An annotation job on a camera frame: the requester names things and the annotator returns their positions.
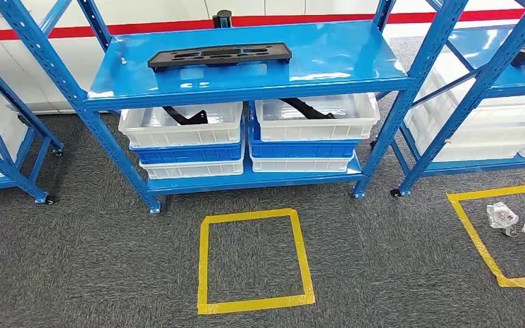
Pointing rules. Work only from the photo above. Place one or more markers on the blue metal shelf rack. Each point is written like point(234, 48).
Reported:
point(0, 166)
point(488, 77)
point(326, 54)

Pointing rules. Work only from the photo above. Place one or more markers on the blue plastic crate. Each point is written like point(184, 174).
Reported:
point(298, 148)
point(185, 153)

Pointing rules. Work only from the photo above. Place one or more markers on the yellow floor tape square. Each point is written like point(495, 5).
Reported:
point(203, 262)
point(470, 231)

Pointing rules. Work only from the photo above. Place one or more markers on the red floor tape stripe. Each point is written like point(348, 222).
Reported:
point(154, 27)

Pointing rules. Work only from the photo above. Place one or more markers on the large white plastic crate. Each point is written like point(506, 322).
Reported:
point(493, 131)
point(11, 129)

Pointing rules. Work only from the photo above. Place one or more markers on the black bracket part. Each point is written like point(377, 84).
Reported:
point(310, 112)
point(185, 120)

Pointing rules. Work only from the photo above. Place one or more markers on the black cylindrical post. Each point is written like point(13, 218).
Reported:
point(221, 19)

